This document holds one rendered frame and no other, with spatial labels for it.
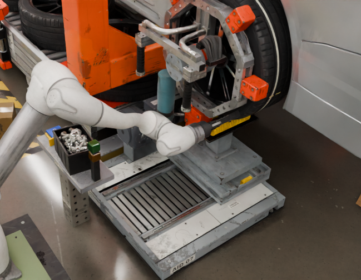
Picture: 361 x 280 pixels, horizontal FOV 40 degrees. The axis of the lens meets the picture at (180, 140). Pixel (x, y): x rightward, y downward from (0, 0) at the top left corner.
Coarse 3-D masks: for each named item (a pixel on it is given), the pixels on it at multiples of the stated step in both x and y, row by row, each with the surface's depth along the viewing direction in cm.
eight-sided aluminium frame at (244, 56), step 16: (192, 0) 216; (208, 0) 215; (176, 16) 235; (224, 16) 204; (240, 32) 206; (240, 48) 205; (240, 64) 206; (240, 80) 210; (192, 96) 244; (240, 96) 216; (208, 112) 236; (224, 112) 227
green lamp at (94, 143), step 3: (90, 141) 207; (93, 141) 207; (96, 141) 207; (90, 144) 205; (93, 144) 205; (96, 144) 206; (99, 144) 206; (90, 147) 206; (93, 147) 205; (96, 147) 206; (99, 147) 207; (90, 150) 207; (93, 150) 206; (96, 150) 207; (99, 150) 208
